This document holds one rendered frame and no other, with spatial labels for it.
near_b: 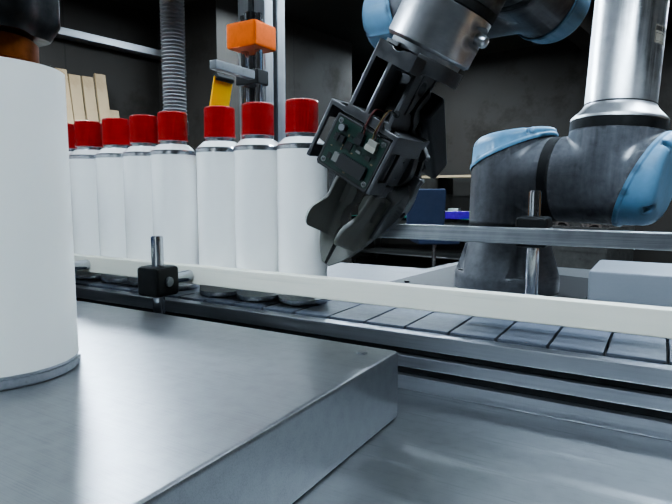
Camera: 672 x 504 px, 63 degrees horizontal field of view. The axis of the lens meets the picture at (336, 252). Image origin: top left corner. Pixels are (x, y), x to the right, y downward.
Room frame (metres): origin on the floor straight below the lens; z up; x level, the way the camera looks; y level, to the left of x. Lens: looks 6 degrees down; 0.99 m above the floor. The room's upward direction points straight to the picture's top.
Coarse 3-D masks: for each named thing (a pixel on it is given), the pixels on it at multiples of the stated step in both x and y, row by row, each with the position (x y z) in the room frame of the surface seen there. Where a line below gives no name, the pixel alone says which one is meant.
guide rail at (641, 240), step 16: (400, 224) 0.54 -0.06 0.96; (416, 224) 0.54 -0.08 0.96; (448, 240) 0.52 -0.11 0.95; (464, 240) 0.51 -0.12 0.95; (480, 240) 0.50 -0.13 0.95; (496, 240) 0.49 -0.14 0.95; (512, 240) 0.49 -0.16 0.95; (528, 240) 0.48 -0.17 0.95; (544, 240) 0.47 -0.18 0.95; (560, 240) 0.47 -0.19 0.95; (576, 240) 0.46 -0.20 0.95; (592, 240) 0.45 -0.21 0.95; (608, 240) 0.45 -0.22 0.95; (624, 240) 0.44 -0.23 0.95; (640, 240) 0.44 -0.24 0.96; (656, 240) 0.43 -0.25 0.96
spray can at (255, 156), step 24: (264, 120) 0.58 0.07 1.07; (240, 144) 0.57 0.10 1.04; (264, 144) 0.57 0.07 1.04; (240, 168) 0.57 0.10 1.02; (264, 168) 0.57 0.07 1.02; (240, 192) 0.57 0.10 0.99; (264, 192) 0.57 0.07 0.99; (240, 216) 0.57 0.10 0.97; (264, 216) 0.57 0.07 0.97; (240, 240) 0.57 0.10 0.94; (264, 240) 0.57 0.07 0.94; (240, 264) 0.57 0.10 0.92; (264, 264) 0.57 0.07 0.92
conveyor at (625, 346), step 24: (120, 288) 0.65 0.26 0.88; (288, 312) 0.52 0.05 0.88; (312, 312) 0.52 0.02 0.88; (336, 312) 0.52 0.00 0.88; (360, 312) 0.52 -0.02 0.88; (384, 312) 0.52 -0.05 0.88; (408, 312) 0.52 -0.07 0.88; (432, 312) 0.52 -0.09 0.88; (480, 336) 0.43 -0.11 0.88; (504, 336) 0.43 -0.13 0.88; (528, 336) 0.43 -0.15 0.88; (552, 336) 0.43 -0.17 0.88; (576, 336) 0.43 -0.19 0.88; (600, 336) 0.43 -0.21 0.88; (624, 336) 0.43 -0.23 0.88; (648, 336) 0.43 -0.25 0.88; (648, 360) 0.37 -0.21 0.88
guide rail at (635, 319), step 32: (96, 256) 0.67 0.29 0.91; (256, 288) 0.54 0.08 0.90; (288, 288) 0.52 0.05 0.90; (320, 288) 0.50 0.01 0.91; (352, 288) 0.49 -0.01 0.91; (384, 288) 0.47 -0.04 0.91; (416, 288) 0.46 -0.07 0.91; (448, 288) 0.45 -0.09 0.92; (512, 320) 0.42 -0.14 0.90; (544, 320) 0.40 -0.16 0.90; (576, 320) 0.39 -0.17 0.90; (608, 320) 0.38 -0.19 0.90; (640, 320) 0.37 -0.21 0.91
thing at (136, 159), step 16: (144, 128) 0.67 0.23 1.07; (144, 144) 0.67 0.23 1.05; (128, 160) 0.66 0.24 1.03; (144, 160) 0.66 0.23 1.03; (128, 176) 0.66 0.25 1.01; (144, 176) 0.66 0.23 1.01; (128, 192) 0.66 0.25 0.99; (144, 192) 0.66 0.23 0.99; (128, 208) 0.66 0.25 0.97; (144, 208) 0.66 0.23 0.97; (128, 224) 0.66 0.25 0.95; (144, 224) 0.66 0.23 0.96; (128, 240) 0.66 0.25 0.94; (144, 240) 0.66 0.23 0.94; (128, 256) 0.66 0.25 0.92; (144, 256) 0.66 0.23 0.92
